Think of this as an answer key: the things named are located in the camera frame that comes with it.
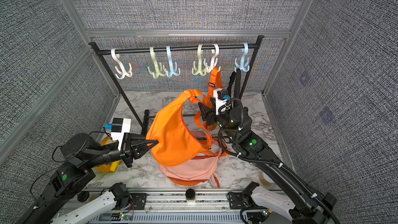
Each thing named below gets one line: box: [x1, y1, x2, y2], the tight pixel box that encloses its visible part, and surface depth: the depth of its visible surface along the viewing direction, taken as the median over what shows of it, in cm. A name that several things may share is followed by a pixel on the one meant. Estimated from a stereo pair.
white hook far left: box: [110, 48, 133, 80], surface depth 64 cm
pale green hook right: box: [191, 44, 207, 77], surface depth 65 cm
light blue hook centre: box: [162, 45, 181, 78], surface depth 64 cm
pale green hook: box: [147, 46, 166, 79], surface depth 64 cm
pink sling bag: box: [158, 148, 223, 181], surface depth 76 cm
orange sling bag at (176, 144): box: [146, 89, 207, 167], surface depth 51 cm
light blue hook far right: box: [234, 42, 250, 73], surface depth 66 cm
